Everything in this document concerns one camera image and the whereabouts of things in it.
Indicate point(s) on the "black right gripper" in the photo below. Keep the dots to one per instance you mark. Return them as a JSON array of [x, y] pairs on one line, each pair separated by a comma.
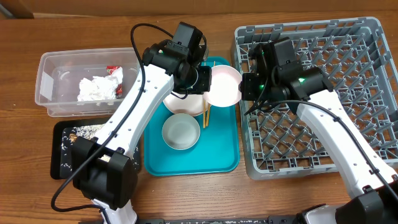
[[249, 90]]

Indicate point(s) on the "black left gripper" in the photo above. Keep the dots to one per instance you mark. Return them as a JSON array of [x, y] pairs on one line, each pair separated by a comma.
[[205, 84]]

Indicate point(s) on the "wooden chopstick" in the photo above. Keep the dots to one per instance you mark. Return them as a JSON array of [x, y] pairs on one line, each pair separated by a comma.
[[204, 113], [207, 114]]

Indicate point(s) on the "grey small bowl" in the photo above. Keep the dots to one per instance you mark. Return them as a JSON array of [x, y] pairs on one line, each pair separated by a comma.
[[181, 131]]

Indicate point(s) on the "red snack wrapper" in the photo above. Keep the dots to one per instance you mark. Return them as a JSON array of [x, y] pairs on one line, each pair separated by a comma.
[[116, 72]]

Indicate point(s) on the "white napkin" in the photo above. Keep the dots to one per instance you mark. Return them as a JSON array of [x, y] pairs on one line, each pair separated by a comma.
[[99, 88]]

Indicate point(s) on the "pink plate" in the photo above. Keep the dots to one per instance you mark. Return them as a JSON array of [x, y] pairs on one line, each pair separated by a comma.
[[193, 105]]

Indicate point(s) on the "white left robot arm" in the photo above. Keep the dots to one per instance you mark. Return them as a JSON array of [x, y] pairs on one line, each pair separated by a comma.
[[102, 166]]

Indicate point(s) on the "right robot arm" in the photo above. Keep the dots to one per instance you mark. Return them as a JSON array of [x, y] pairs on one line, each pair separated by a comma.
[[370, 182]]

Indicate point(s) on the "grey dishwasher rack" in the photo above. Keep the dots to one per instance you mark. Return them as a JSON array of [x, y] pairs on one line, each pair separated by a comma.
[[354, 54]]

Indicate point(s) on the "teal plastic tray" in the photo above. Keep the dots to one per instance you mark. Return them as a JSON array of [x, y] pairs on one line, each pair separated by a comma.
[[217, 149]]

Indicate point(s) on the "clear plastic bin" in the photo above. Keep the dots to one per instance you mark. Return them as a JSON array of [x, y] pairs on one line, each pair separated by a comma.
[[59, 74]]

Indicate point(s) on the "brown food scrap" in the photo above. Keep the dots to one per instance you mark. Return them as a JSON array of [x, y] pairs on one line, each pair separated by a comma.
[[73, 137]]

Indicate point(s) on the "black plastic tray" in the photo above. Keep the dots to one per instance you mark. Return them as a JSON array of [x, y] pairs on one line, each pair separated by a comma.
[[57, 135]]

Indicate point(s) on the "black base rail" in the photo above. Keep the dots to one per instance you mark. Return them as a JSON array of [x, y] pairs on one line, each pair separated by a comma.
[[217, 221]]

